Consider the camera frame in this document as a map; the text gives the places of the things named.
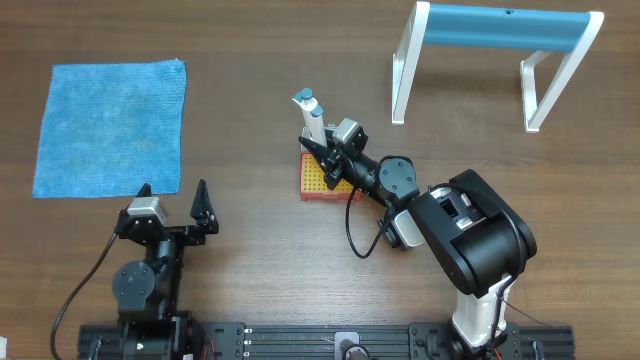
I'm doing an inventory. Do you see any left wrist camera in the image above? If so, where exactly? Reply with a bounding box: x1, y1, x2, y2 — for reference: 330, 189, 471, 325
126, 195, 169, 227

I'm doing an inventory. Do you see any red and yellow tip box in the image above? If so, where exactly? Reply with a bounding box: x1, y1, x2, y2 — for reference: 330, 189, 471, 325
298, 126, 357, 202

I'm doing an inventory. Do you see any mounting rail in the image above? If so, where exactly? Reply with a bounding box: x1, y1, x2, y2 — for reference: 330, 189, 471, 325
77, 322, 576, 360

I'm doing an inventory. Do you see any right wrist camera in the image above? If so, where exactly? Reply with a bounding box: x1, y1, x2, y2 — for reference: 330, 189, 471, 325
331, 117, 362, 147

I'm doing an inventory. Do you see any white pipette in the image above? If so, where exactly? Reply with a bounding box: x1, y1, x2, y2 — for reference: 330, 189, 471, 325
291, 87, 329, 149

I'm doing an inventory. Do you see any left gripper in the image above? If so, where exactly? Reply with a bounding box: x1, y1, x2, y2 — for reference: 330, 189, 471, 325
114, 178, 221, 247

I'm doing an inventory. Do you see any blue cloth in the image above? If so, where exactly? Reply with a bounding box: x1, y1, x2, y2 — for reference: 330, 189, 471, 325
31, 58, 188, 200

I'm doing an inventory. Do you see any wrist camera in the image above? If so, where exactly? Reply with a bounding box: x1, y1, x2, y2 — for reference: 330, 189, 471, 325
126, 195, 169, 227
331, 117, 362, 147

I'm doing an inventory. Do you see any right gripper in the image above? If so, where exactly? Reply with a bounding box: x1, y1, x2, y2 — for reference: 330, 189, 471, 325
298, 127, 370, 192

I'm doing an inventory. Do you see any white and blue stand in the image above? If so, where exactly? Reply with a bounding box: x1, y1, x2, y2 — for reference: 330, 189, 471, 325
391, 0, 605, 134

